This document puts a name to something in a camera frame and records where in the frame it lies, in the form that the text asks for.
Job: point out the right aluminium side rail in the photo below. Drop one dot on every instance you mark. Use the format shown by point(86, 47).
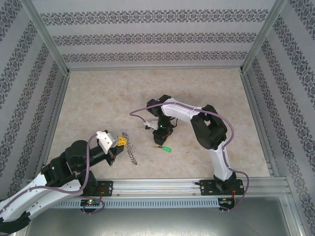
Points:
point(259, 123)

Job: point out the right aluminium upright post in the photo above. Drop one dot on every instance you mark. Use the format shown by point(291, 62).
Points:
point(263, 37)

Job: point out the left aluminium side rail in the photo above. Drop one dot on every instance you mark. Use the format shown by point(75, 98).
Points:
point(54, 123)

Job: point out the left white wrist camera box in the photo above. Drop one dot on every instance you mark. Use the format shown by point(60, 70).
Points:
point(104, 142)

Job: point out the large metal keyring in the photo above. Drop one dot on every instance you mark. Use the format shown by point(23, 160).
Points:
point(131, 155)

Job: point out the left aluminium upright post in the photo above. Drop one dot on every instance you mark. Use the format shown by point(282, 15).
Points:
point(46, 37)

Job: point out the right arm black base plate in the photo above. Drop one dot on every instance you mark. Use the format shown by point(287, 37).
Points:
point(205, 190)

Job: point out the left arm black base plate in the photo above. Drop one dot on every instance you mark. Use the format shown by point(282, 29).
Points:
point(108, 186)

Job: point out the right aluminium frame bar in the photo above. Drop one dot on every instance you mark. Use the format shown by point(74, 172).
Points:
point(296, 221)

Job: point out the long aluminium mounting rail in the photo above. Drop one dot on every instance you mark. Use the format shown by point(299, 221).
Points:
point(157, 188)

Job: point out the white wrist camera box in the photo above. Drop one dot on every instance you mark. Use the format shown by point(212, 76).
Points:
point(104, 142)
point(150, 126)

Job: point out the grey sheet metal panel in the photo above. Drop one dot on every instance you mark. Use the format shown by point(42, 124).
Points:
point(157, 223)

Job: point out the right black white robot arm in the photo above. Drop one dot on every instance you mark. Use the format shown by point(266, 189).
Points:
point(179, 110)

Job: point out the aluminium upright post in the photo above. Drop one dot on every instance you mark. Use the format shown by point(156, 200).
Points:
point(46, 37)
point(263, 37)

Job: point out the aluminium side rail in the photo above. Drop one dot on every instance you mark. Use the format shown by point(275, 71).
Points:
point(54, 123)
point(259, 123)

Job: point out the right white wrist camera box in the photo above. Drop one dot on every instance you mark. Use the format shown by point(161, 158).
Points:
point(150, 126)

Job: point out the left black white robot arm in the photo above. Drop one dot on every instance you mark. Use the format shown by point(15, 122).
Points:
point(24, 194)

